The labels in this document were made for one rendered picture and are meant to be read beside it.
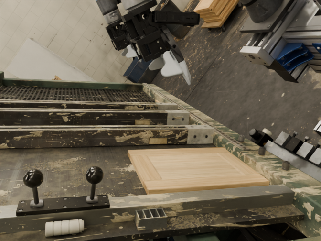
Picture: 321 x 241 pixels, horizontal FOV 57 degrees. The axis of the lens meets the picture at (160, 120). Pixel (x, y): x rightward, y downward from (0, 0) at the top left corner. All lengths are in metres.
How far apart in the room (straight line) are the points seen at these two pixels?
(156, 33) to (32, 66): 4.27
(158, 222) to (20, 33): 5.78
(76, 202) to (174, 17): 0.48
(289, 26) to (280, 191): 0.74
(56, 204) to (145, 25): 0.46
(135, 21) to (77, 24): 5.58
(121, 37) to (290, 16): 0.72
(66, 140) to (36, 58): 3.75
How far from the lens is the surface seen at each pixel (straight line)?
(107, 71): 6.33
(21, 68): 4.91
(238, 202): 0.85
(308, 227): 0.94
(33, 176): 0.63
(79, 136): 1.18
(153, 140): 1.24
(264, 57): 1.34
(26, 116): 1.46
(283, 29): 1.39
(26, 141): 1.19
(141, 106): 1.67
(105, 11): 1.36
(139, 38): 0.70
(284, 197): 0.93
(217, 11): 4.25
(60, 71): 4.88
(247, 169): 1.08
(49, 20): 6.26
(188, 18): 0.73
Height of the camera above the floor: 1.63
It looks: 23 degrees down
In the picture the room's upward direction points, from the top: 56 degrees counter-clockwise
